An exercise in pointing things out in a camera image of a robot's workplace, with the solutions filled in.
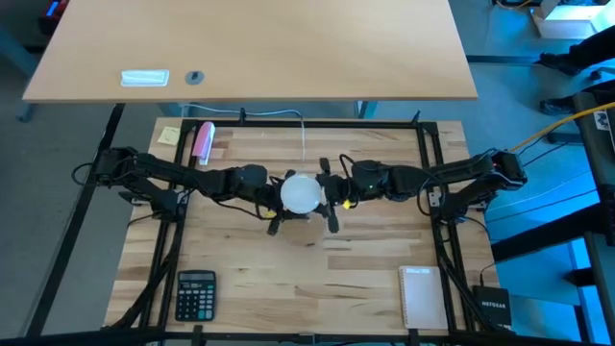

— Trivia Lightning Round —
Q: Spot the yellow cable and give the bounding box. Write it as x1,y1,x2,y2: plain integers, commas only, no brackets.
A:
508,100,615,153

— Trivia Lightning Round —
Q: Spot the white flood lightbulb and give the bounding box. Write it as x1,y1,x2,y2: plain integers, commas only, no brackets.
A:
280,173,324,215

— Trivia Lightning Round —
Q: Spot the black Netgear router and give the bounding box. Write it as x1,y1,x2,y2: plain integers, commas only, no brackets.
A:
472,284,513,329

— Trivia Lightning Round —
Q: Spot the yellow sticky note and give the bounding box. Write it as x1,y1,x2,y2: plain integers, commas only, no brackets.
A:
157,126,182,146

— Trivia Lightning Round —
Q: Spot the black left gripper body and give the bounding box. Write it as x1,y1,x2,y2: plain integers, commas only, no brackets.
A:
252,172,287,222

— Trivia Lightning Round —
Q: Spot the black desk calculator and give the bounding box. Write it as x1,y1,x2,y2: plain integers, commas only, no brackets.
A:
174,269,217,322

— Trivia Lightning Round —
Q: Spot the white spiral notebook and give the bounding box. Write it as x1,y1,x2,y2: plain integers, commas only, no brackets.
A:
397,265,449,331

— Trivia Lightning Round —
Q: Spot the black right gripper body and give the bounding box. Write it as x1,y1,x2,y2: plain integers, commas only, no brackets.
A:
316,170,359,217

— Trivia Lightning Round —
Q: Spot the white box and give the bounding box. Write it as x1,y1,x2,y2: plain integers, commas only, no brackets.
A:
530,0,615,39

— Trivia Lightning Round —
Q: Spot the white cable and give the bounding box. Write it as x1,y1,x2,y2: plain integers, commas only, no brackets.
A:
182,103,308,162

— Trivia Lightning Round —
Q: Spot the black aluminium frame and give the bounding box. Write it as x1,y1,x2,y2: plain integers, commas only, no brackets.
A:
0,103,615,346

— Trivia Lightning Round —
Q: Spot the black cable bundle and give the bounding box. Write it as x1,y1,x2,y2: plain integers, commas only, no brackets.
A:
433,219,487,334
109,223,180,334

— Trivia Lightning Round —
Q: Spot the light wooden desk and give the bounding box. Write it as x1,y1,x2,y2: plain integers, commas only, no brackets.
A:
21,0,480,104

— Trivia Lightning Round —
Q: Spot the black computer tower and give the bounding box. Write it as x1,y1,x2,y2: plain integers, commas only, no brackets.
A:
37,0,71,37

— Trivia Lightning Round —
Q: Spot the pink stapler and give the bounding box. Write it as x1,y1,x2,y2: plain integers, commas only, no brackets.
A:
190,121,216,166

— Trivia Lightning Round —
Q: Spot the person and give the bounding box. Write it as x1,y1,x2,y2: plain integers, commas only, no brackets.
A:
537,26,615,116

